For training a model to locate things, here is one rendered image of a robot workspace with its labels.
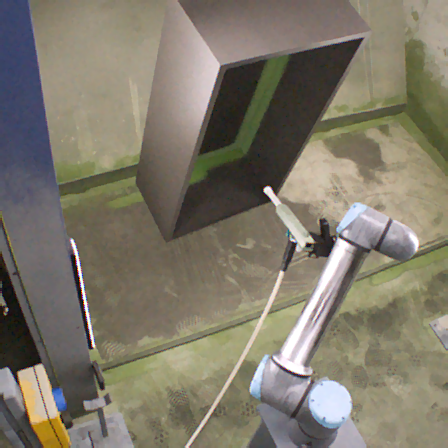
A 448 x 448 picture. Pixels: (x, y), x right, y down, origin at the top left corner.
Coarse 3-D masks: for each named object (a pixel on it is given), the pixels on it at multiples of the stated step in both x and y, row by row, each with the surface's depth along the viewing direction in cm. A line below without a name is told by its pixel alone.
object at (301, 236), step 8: (272, 192) 250; (272, 200) 247; (280, 208) 236; (288, 208) 237; (280, 216) 235; (288, 216) 230; (288, 224) 228; (296, 224) 225; (296, 232) 221; (304, 232) 219; (288, 240) 228; (296, 240) 221; (304, 240) 215; (312, 240) 216; (288, 248) 228; (304, 248) 216; (288, 256) 229; (288, 264) 231
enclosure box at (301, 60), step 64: (192, 0) 169; (256, 0) 175; (320, 0) 183; (192, 64) 174; (256, 64) 233; (320, 64) 213; (192, 128) 191; (256, 128) 274; (192, 192) 278; (256, 192) 286
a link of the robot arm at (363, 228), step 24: (360, 216) 173; (384, 216) 174; (360, 240) 173; (336, 264) 176; (360, 264) 176; (336, 288) 176; (312, 312) 179; (336, 312) 180; (288, 336) 184; (312, 336) 179; (264, 360) 186; (288, 360) 181; (264, 384) 181; (288, 384) 180; (288, 408) 180
